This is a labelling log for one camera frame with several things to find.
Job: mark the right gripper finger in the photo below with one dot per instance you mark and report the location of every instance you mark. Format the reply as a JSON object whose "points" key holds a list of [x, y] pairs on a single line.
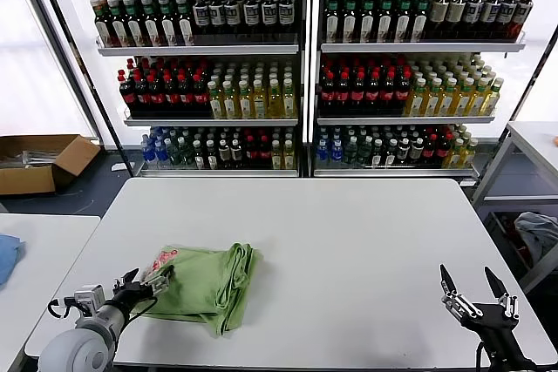
{"points": [[505, 302], [457, 302]]}

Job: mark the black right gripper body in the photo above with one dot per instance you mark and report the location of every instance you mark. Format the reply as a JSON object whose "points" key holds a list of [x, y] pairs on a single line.
{"points": [[499, 337]]}

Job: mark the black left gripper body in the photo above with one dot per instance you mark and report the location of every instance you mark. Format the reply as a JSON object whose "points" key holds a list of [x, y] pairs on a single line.
{"points": [[133, 298]]}

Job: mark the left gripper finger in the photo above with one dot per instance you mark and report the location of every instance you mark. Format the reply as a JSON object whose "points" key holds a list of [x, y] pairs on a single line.
{"points": [[158, 281], [124, 282]]}

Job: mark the green t-shirt with print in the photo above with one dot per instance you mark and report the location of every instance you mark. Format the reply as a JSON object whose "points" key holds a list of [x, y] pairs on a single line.
{"points": [[205, 285]]}

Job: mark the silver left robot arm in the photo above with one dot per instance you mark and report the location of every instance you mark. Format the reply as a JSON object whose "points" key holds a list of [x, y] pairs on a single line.
{"points": [[87, 339]]}

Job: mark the red bag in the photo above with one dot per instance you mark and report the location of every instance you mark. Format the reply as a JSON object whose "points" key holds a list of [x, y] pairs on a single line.
{"points": [[523, 250]]}

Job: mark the black storage bin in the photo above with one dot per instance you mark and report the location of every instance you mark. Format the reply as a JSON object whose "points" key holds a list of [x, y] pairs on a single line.
{"points": [[501, 232]]}

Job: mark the grey cloth bundle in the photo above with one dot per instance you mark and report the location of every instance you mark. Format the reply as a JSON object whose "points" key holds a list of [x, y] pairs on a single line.
{"points": [[538, 232]]}

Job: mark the white paper scrap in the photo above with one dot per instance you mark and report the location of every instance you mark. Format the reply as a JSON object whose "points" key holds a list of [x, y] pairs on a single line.
{"points": [[117, 167]]}

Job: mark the blue folded cloth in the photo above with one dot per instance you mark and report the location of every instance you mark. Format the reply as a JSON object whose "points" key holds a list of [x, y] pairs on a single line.
{"points": [[6, 259]]}

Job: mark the small blue drink bottle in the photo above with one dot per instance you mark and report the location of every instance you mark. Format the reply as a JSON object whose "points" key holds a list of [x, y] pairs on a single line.
{"points": [[323, 152], [336, 152], [148, 152], [161, 152]]}

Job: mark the small green water bottle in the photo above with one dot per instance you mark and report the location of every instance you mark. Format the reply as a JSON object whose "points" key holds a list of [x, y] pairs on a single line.
{"points": [[187, 154], [351, 152], [365, 152], [174, 152]]}

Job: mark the small dark bottle white cap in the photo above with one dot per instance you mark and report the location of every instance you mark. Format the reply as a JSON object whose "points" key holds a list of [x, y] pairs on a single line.
{"points": [[212, 156], [199, 156], [224, 154], [236, 154], [390, 154], [403, 152], [416, 150], [377, 154]]}

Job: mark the open cardboard box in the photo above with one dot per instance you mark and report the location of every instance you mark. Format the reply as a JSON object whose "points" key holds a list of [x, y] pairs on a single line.
{"points": [[26, 180]]}

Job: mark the small yellow juice bottle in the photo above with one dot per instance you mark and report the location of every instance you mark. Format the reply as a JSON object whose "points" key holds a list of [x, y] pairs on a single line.
{"points": [[276, 158], [454, 156], [289, 158], [469, 154]]}

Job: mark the small red cap cola bottle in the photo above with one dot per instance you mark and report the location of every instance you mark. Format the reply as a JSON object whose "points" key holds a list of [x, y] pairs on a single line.
{"points": [[430, 150], [251, 154], [264, 154], [444, 147]]}

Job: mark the clear plastic packaging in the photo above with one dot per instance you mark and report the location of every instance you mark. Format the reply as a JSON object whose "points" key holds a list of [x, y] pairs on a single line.
{"points": [[30, 157]]}

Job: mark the black slanted pole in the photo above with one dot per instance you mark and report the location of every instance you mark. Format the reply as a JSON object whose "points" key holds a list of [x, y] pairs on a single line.
{"points": [[530, 84], [90, 84]]}

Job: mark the grey metal shelf rack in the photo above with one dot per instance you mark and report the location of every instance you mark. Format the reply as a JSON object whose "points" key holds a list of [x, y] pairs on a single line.
{"points": [[414, 47], [196, 50]]}

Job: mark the green cap tea bottle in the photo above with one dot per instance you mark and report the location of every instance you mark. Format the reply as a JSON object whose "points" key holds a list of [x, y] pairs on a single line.
{"points": [[385, 19], [133, 25], [420, 19], [150, 25], [168, 25], [403, 19], [367, 19], [349, 19], [332, 19], [185, 25], [104, 28], [117, 25]]}

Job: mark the dark bottle blue white label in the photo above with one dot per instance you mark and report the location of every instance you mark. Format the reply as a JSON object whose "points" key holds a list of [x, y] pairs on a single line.
{"points": [[201, 15], [523, 17], [251, 15], [286, 15], [269, 15], [233, 15], [474, 15], [216, 15], [490, 15], [507, 17]]}

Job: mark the dark bottle beige label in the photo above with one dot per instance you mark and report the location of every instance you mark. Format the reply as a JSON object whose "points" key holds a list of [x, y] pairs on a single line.
{"points": [[439, 15], [456, 15]]}

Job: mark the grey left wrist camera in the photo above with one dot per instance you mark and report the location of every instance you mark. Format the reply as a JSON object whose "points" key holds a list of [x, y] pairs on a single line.
{"points": [[85, 298]]}

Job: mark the grey metal frame table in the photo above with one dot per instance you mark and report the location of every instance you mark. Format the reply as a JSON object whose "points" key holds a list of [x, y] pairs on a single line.
{"points": [[534, 139]]}

